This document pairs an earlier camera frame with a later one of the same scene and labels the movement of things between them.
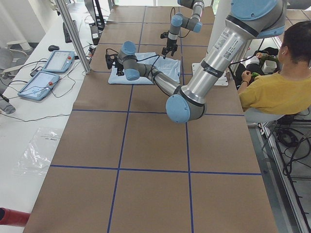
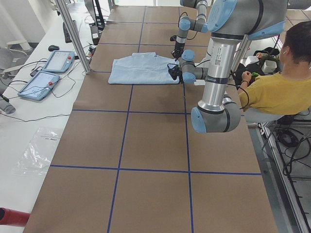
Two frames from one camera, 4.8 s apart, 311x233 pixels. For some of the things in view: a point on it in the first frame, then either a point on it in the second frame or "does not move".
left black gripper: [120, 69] → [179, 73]
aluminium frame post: [61, 8] does not move
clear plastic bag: [36, 158] does not move
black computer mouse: [52, 48] does not move
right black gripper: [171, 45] → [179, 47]
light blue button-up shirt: [169, 67] does not move
